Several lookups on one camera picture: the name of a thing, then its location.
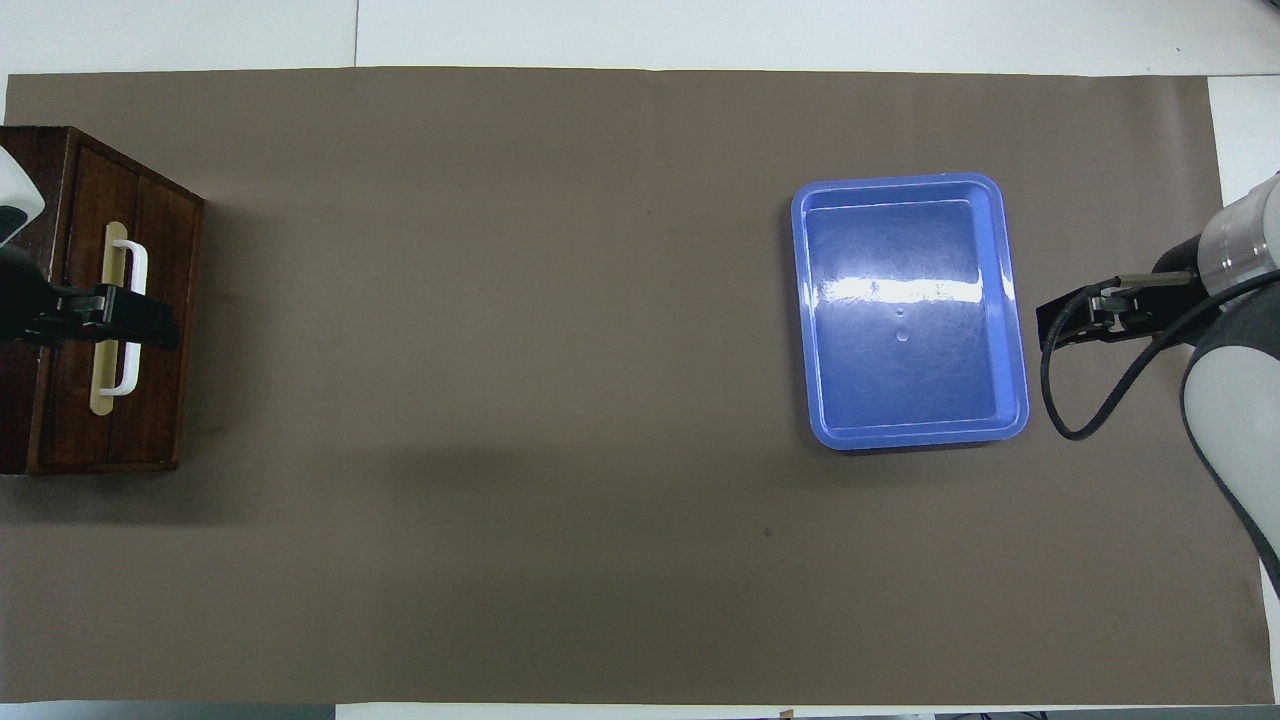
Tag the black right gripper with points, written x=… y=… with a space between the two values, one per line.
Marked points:
x=1150 y=310

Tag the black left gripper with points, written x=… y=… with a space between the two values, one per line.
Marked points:
x=30 y=305

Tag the dark wooden drawer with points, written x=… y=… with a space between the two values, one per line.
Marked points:
x=160 y=420

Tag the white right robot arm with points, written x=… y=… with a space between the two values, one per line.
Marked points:
x=1240 y=380

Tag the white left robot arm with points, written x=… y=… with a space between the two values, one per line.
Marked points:
x=15 y=205

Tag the dark wooden drawer cabinet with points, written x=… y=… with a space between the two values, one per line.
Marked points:
x=25 y=420

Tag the blue plastic tray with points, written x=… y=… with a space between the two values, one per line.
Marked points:
x=910 y=330

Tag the brown paper table mat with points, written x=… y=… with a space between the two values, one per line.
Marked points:
x=500 y=400

